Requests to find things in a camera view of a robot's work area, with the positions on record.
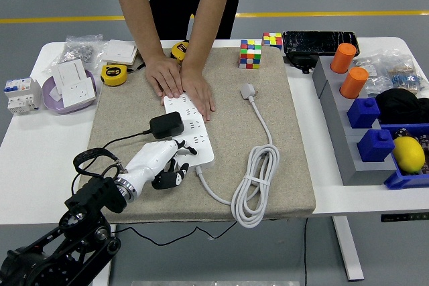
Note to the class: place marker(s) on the person's right hand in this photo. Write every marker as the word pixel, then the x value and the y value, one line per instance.
pixel 164 75

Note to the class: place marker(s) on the person's left hand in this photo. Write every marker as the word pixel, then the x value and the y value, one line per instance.
pixel 197 88

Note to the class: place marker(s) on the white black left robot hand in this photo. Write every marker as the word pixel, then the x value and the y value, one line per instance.
pixel 152 160

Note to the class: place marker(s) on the black power adapter plug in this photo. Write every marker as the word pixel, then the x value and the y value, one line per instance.
pixel 167 124

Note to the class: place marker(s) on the white power strip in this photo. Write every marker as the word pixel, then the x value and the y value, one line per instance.
pixel 204 160

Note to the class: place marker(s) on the person's left forearm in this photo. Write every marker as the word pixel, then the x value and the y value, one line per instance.
pixel 211 14

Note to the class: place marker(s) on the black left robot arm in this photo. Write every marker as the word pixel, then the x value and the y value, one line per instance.
pixel 97 195

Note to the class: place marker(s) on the person's right forearm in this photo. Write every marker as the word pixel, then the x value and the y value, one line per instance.
pixel 140 11

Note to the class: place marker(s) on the white power strip plug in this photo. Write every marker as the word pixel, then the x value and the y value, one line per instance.
pixel 248 90

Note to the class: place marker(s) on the yellow tape measure red label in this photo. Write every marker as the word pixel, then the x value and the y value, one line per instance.
pixel 177 50

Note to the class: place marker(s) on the grey-brown mat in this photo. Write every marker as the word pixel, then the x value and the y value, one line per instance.
pixel 167 202

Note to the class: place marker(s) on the yellow black tape measure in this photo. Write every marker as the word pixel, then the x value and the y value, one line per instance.
pixel 114 75

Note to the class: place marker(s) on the large colourful puzzle cube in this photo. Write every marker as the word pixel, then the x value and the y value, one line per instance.
pixel 250 53

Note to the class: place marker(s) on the white socket panel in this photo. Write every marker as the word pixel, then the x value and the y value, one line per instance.
pixel 78 93

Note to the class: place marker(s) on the small colourful puzzle cube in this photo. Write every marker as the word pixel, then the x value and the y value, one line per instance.
pixel 272 40

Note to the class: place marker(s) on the clear bag of metal screws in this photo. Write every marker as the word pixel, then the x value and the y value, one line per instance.
pixel 78 51

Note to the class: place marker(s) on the small black device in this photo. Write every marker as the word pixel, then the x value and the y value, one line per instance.
pixel 301 61

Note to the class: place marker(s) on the purple bowl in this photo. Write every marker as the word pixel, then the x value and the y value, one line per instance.
pixel 57 106

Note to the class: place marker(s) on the white paper slip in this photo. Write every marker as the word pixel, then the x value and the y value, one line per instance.
pixel 54 94

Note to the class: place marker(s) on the black plastic tray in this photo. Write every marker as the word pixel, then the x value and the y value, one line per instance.
pixel 318 41

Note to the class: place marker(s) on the white circuit breaker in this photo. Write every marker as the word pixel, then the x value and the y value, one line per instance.
pixel 20 96

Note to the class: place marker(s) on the orange cylinder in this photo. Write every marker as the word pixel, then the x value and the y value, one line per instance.
pixel 353 82
pixel 342 58

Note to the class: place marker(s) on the grey block holder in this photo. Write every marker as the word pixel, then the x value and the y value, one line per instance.
pixel 348 152

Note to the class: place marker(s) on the blue block with knob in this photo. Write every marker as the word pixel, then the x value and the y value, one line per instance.
pixel 363 113
pixel 375 146

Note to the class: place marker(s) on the clear bag of small parts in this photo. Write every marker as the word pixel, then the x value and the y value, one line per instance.
pixel 373 80

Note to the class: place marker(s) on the black cloth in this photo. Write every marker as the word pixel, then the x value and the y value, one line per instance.
pixel 399 105

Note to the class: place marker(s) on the clear bag of blue resistors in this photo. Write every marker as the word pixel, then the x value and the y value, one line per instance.
pixel 407 78

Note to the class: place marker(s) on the yellow lemon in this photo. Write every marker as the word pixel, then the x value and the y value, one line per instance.
pixel 408 154

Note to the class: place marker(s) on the blue plastic bin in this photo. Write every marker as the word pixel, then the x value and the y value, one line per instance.
pixel 402 180

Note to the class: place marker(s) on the black table control panel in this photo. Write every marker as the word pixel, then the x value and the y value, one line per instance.
pixel 403 217

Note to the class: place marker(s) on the white wall switch plate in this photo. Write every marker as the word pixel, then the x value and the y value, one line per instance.
pixel 117 51

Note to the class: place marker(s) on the white switch panel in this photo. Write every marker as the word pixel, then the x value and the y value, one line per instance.
pixel 70 71

